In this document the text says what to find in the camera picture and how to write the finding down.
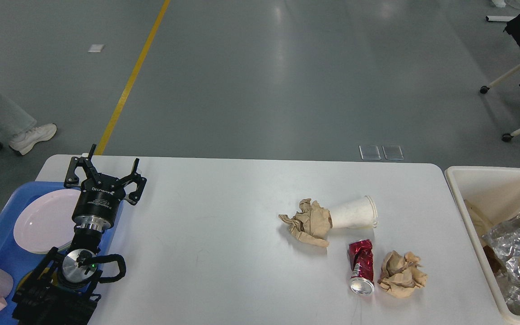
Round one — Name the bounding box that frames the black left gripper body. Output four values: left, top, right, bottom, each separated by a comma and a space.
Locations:
72, 183, 124, 232

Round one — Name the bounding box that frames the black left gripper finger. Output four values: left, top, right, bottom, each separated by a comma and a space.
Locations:
63, 144, 102, 190
107, 158, 147, 206

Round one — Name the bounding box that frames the large foil sheet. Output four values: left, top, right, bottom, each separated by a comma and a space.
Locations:
495, 274, 520, 316

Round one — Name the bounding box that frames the small foil sheet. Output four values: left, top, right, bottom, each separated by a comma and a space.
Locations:
481, 212, 520, 283

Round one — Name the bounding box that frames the pink plate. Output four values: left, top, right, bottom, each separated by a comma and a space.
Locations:
13, 189, 80, 254

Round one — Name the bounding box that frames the crushed red soda can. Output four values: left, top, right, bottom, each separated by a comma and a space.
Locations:
348, 239, 374, 296

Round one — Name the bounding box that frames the white paper cup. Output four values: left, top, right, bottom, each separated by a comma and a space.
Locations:
330, 195, 378, 229

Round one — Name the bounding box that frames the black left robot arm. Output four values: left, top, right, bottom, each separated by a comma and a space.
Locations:
12, 144, 147, 325

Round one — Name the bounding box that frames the beige plastic bin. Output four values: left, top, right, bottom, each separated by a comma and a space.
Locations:
445, 166, 520, 325

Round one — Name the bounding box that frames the clear floor plate right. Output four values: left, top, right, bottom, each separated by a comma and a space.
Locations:
382, 145, 404, 161

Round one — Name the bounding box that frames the clear floor plate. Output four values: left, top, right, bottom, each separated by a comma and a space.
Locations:
359, 145, 382, 161
382, 145, 404, 161

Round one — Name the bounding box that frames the clear floor plate left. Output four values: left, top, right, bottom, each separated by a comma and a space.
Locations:
359, 145, 382, 161

